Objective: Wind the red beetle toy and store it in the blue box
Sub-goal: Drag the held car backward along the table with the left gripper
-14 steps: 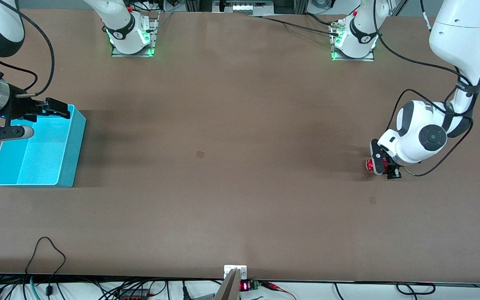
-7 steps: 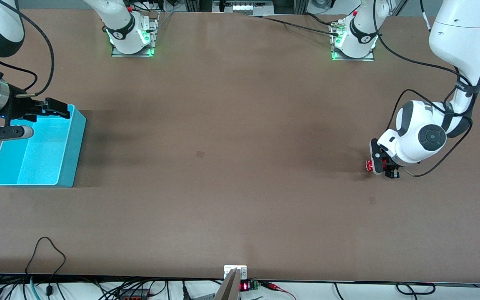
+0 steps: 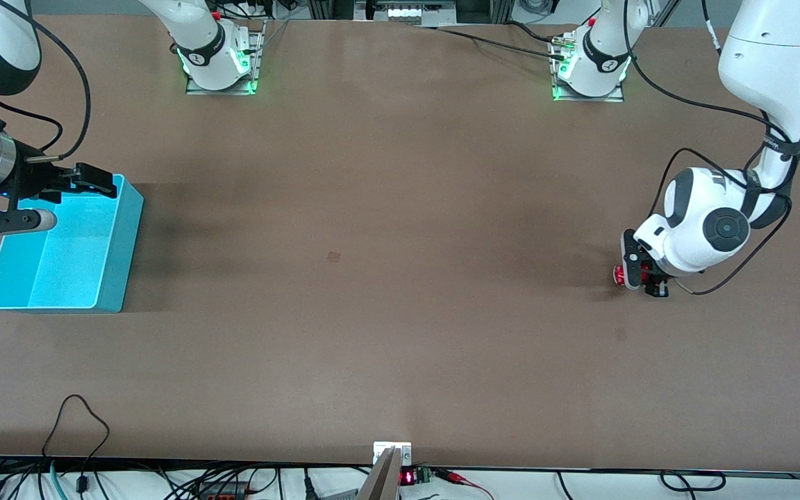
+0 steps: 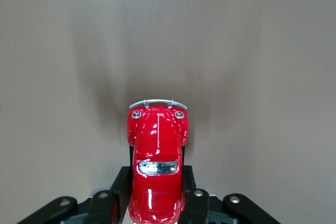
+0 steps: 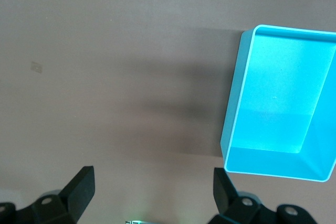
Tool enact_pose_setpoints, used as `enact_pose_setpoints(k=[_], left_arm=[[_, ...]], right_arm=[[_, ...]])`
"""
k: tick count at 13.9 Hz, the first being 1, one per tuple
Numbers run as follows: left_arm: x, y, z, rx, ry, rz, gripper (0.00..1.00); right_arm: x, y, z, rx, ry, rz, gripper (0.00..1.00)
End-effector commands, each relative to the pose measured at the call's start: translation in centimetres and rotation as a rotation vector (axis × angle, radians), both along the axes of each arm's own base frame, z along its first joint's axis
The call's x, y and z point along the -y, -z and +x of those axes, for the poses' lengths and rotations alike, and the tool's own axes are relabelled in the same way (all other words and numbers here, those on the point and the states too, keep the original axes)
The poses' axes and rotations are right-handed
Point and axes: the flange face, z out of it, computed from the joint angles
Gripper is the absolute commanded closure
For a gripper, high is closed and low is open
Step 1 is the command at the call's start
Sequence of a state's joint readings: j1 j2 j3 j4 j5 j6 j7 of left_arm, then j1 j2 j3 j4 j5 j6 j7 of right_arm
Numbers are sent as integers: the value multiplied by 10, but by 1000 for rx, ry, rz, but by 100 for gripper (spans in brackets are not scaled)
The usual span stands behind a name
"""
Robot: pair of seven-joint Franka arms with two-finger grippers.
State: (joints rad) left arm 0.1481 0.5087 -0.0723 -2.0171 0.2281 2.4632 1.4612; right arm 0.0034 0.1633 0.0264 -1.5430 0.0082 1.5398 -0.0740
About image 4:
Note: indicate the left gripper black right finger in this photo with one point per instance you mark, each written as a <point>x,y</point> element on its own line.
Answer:
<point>195,203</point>

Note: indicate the red beetle toy car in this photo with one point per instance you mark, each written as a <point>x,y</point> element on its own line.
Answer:
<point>157,155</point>

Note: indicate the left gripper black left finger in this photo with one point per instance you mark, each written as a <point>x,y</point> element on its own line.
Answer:
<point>118,192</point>

